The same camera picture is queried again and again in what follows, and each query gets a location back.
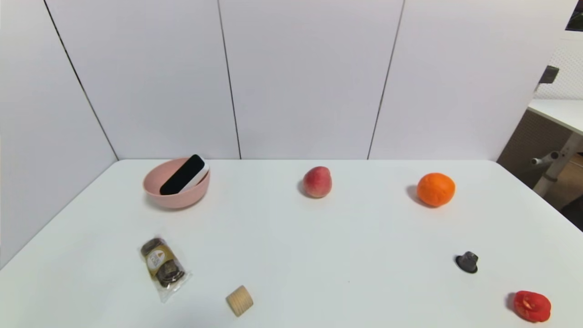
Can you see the brown partition panel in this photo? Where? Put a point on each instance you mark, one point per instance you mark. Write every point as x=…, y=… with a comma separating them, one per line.
x=528, y=146

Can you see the red yellow peach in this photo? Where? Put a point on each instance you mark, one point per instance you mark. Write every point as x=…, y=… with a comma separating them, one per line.
x=317, y=182

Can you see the white desk top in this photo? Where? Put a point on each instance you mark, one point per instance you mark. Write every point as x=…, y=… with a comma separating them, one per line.
x=558, y=113

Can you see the clear packet of brown cookies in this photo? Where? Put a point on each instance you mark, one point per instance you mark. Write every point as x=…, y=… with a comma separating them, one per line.
x=161, y=266

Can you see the small wooden cylinder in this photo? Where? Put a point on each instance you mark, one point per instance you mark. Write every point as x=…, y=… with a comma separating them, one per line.
x=239, y=301

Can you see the red tomato piece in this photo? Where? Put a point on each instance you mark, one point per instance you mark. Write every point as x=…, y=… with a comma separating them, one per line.
x=532, y=306

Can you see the white desk leg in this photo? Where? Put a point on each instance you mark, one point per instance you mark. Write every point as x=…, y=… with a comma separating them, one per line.
x=560, y=164

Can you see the small dark grey cap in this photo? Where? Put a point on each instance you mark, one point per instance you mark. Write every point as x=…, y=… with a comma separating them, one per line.
x=467, y=263

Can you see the white perforated pegboard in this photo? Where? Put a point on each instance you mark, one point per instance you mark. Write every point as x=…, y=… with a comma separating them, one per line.
x=567, y=68

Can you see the black white board eraser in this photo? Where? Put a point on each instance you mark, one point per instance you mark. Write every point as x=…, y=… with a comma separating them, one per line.
x=184, y=175

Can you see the pink bowl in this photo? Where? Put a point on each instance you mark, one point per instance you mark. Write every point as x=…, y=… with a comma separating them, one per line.
x=175, y=193

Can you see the orange fruit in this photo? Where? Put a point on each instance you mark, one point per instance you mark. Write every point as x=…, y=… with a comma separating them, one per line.
x=436, y=189

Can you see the black bracket on panel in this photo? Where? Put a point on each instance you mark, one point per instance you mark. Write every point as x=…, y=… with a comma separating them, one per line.
x=549, y=74

